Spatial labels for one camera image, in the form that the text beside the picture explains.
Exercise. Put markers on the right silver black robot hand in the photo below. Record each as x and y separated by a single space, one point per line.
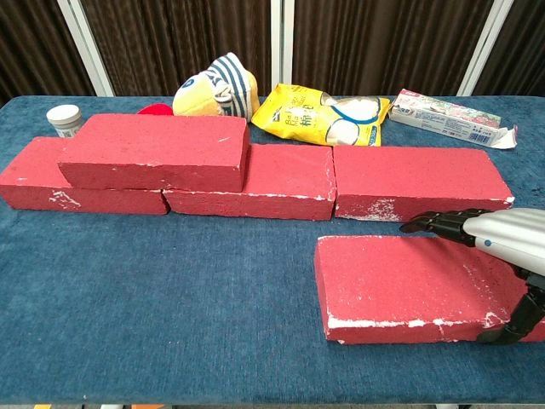
506 238

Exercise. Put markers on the red foam block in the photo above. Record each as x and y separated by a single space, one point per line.
289 179
25 179
149 149
417 174
404 281

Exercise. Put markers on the toothpaste box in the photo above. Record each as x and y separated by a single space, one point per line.
447 117

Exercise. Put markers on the brown curtain panel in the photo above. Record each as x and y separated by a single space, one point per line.
523 42
383 42
34 42
183 42

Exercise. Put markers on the yellow snack bag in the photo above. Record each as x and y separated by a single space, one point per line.
298 119

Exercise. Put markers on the blue table cloth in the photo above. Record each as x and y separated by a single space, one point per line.
191 289

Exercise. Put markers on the yellow plush toy striped hat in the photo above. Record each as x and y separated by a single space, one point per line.
204 102

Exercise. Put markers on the red round lid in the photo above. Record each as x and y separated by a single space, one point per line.
157 109

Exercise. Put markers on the small white jar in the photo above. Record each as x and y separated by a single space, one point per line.
64 119

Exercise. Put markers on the white partition post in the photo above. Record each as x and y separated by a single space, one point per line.
282 42
85 42
487 42

